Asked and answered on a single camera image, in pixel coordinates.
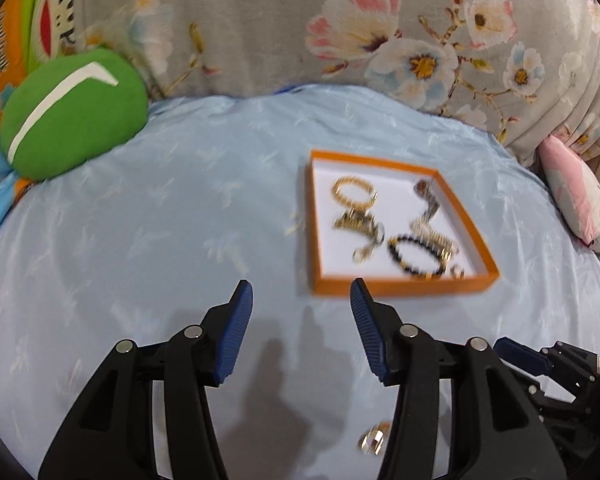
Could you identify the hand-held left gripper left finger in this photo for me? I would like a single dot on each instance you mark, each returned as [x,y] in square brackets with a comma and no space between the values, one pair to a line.
[235,332]

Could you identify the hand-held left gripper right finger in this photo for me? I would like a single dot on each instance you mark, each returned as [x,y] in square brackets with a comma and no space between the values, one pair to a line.
[367,332]

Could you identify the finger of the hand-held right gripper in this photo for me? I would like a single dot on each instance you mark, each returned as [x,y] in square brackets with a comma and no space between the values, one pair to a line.
[522,355]

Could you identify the orange cardboard box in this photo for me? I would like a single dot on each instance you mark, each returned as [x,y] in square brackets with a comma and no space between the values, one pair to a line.
[330,240]

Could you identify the light blue bedsheet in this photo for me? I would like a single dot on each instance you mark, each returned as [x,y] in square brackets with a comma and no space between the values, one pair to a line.
[155,240]

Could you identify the pink cartoon pillow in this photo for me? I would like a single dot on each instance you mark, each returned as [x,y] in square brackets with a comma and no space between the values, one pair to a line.
[575,195]

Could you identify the green round pillow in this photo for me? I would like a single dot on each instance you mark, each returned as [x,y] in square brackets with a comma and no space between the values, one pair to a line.
[75,115]

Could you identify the grey floral blanket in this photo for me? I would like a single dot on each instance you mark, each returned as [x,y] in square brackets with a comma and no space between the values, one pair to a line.
[330,25]

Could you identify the orange cartoon printed cushion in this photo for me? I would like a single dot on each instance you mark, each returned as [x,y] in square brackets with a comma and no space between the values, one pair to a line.
[10,40]

